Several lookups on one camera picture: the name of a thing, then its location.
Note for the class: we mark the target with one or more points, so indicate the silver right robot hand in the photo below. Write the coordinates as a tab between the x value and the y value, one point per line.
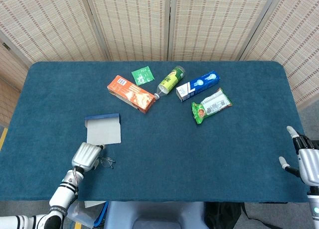
310	166

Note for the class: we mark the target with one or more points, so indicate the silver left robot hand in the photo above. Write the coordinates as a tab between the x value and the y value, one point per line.
84	155

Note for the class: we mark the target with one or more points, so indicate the wire-frame eyeglasses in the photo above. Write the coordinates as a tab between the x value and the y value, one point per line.
107	163

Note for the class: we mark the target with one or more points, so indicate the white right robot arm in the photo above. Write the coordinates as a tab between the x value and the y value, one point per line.
314	209

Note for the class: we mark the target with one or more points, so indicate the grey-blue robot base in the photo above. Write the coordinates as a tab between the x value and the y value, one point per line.
154	211

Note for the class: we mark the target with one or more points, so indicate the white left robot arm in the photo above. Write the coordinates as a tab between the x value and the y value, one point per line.
59	199

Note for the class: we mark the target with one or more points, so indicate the white notepad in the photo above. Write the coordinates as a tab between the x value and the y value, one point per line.
93	203

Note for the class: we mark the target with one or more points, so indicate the clear plastic bag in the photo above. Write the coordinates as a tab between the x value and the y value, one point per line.
84	216

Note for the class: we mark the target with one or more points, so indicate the blue plastic item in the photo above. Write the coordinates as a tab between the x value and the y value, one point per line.
102	214

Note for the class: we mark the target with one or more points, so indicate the orange cardboard carton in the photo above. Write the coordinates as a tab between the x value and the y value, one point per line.
129	92

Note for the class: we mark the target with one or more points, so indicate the teal tablecloth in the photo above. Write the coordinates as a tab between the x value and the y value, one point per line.
174	151

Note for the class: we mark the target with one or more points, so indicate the green tea sachet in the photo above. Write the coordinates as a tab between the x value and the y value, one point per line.
143	76

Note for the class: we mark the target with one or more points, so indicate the black bag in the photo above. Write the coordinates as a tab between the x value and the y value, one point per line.
219	214

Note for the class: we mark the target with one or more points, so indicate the plastic bottle yellow-green label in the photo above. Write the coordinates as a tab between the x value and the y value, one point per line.
170	80

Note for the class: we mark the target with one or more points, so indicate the woven bamboo screen panel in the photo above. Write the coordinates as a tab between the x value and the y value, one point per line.
299	39
214	22
7	69
49	22
132	22

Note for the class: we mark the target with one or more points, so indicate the green snack bag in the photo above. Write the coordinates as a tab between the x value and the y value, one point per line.
211	105

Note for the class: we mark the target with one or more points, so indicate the blue white toothpaste box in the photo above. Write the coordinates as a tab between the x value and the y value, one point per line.
197	84

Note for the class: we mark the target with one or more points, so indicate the metal screen hinge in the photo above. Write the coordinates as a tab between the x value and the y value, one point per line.
6	46

